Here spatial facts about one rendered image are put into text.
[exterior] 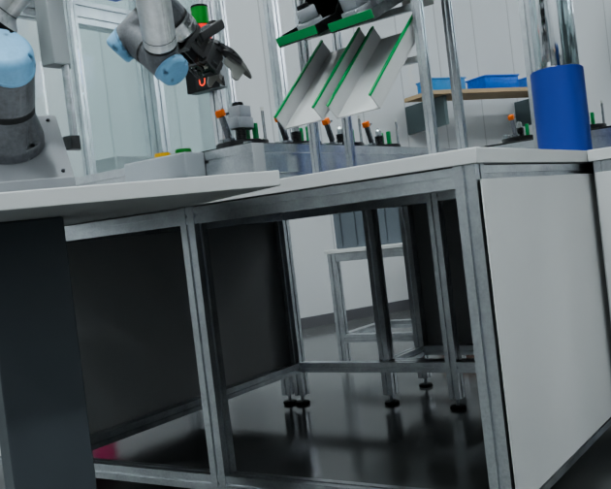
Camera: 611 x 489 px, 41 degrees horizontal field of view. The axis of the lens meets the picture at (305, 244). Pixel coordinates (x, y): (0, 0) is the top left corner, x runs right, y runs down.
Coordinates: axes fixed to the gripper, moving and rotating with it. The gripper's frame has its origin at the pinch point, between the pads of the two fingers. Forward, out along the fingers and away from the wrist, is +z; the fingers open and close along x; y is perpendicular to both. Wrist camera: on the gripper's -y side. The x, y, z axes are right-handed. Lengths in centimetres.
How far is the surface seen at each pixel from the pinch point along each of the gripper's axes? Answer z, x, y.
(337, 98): 0.0, 35.5, 15.7
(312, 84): 4.5, 23.0, 4.9
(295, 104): 2.3, 21.2, 12.3
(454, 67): 20, 53, -5
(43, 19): -6, -102, -49
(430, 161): -4, 65, 41
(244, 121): 5.9, 2.1, 10.8
